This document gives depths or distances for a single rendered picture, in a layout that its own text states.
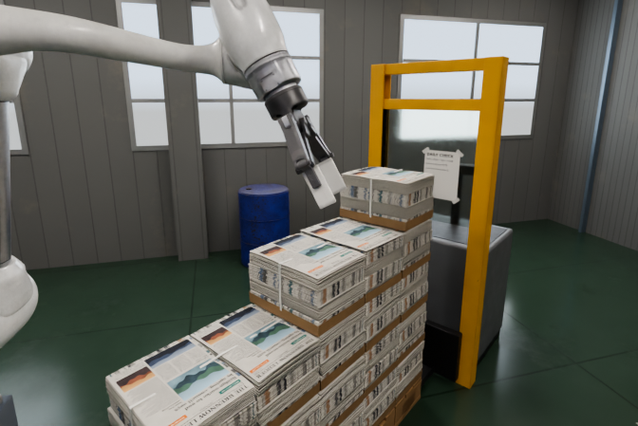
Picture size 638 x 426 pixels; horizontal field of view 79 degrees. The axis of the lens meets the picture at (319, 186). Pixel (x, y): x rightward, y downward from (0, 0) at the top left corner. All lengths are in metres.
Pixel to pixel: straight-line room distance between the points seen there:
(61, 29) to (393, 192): 1.37
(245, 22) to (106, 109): 3.63
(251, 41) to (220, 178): 3.60
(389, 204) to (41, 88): 3.48
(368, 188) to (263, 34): 1.26
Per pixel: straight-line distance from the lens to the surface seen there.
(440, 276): 2.58
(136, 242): 4.49
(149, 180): 4.29
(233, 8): 0.72
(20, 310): 1.20
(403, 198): 1.77
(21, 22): 0.83
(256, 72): 0.70
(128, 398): 1.35
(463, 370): 2.63
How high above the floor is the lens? 1.65
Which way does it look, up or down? 13 degrees down
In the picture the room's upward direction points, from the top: straight up
